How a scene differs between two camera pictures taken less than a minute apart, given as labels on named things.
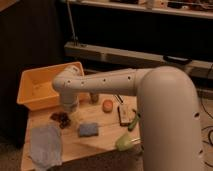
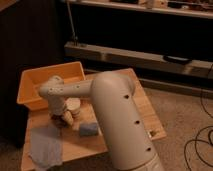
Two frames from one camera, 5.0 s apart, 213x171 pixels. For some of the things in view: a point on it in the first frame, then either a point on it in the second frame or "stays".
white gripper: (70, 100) -> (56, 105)
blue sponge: (88, 130) stays
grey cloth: (45, 146) stays
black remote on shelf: (177, 60) stays
